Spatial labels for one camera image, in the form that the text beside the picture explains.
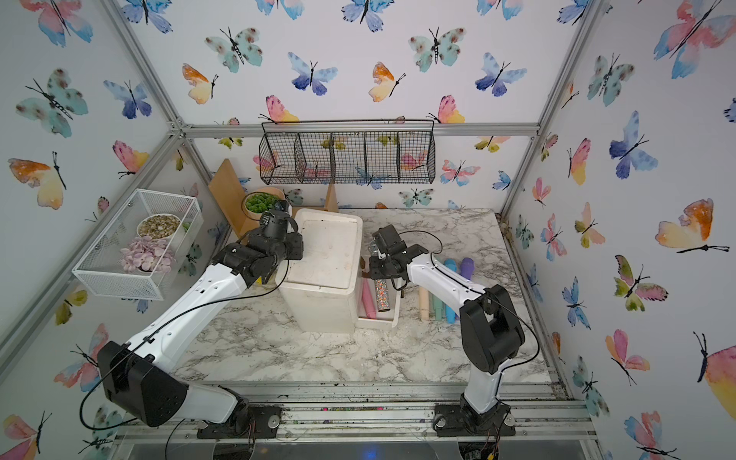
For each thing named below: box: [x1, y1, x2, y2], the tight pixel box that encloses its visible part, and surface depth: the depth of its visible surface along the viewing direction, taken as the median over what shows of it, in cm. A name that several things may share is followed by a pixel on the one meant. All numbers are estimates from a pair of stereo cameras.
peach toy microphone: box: [418, 286, 430, 321], surface depth 95 cm
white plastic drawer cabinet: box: [276, 207, 364, 335], surface depth 80 cm
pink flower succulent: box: [119, 235, 172, 273], surface depth 64 cm
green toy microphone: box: [432, 294, 444, 322], surface depth 94 cm
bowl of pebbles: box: [136, 213, 182, 240], surface depth 72 cm
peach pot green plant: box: [241, 186, 285, 221], surface depth 100 cm
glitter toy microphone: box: [374, 278, 391, 313], surface depth 88 cm
